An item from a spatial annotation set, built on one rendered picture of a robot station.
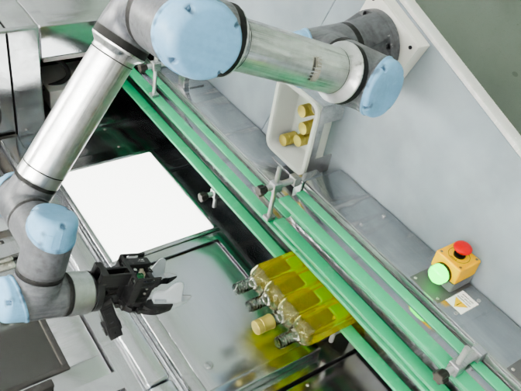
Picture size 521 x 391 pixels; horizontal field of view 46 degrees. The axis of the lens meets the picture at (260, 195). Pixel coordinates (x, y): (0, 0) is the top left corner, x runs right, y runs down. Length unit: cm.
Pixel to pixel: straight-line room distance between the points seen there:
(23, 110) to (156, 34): 126
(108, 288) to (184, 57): 44
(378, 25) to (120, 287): 75
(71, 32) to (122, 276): 111
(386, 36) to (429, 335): 62
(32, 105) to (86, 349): 89
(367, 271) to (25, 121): 124
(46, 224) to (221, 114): 107
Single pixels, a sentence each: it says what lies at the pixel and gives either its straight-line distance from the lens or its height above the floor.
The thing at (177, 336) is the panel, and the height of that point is 127.
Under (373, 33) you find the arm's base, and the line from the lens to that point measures 136.
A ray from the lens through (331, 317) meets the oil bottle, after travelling 144.
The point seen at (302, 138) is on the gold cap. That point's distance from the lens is 166.
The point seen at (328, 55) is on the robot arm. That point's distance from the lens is 110.
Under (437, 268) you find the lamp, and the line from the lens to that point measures 137.
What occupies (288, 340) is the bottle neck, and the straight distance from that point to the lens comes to 139.
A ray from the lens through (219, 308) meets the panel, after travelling 160.
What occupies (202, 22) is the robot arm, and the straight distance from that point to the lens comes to 89.
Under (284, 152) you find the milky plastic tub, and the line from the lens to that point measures 171.
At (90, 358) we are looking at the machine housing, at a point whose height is 146.
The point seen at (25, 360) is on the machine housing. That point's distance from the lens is 157.
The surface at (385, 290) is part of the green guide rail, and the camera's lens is 139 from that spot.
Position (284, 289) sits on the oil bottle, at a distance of 146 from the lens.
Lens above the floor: 180
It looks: 32 degrees down
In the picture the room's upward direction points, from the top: 108 degrees counter-clockwise
